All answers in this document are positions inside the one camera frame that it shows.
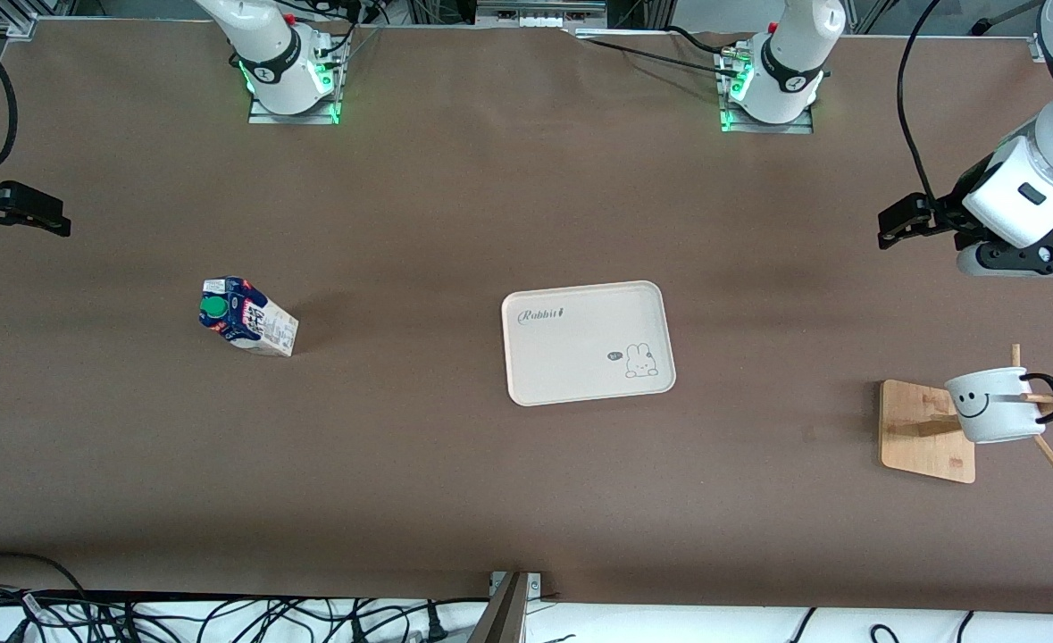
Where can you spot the white smiley face cup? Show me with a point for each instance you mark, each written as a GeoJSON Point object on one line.
{"type": "Point", "coordinates": [995, 415]}

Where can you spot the blue white milk carton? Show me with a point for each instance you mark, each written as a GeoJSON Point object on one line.
{"type": "Point", "coordinates": [254, 326]}

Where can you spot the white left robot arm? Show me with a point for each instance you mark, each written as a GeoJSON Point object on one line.
{"type": "Point", "coordinates": [789, 80]}

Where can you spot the cream rabbit print tray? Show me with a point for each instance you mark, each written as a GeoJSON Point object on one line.
{"type": "Point", "coordinates": [580, 348]}

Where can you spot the wooden mug stand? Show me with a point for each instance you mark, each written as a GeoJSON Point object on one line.
{"type": "Point", "coordinates": [919, 446]}

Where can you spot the white power strip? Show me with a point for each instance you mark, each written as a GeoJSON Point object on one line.
{"type": "Point", "coordinates": [539, 13]}

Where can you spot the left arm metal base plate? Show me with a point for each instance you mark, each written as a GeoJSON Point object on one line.
{"type": "Point", "coordinates": [803, 125]}

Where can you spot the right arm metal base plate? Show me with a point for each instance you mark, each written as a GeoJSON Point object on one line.
{"type": "Point", "coordinates": [263, 116]}

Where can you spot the metal table edge bracket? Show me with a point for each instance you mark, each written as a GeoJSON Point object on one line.
{"type": "Point", "coordinates": [508, 607]}

